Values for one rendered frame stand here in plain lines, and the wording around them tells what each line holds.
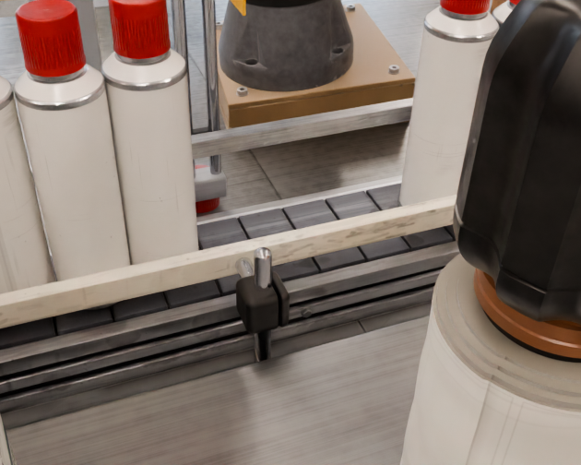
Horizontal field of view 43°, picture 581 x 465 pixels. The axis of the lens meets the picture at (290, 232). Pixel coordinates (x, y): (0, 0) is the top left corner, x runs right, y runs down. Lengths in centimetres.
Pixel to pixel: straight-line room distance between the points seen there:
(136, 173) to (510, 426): 31
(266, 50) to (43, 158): 37
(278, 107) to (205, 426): 42
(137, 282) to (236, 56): 37
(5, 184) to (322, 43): 42
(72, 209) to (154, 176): 5
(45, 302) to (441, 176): 30
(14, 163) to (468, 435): 31
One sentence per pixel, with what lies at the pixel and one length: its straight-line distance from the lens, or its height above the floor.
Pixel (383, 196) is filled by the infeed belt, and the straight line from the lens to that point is 64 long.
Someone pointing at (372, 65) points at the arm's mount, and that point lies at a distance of 85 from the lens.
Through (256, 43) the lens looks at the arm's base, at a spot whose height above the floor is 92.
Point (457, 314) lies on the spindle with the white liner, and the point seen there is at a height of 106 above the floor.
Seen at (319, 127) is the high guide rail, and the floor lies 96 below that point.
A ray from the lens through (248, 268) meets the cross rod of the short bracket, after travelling 51.
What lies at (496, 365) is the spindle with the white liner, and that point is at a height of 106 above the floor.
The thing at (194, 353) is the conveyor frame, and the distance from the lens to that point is 55.
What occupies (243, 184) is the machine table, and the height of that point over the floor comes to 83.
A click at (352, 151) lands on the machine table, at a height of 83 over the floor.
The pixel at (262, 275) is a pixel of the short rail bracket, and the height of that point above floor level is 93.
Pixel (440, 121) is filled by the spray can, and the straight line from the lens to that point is 56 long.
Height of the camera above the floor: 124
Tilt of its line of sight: 38 degrees down
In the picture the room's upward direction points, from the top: 2 degrees clockwise
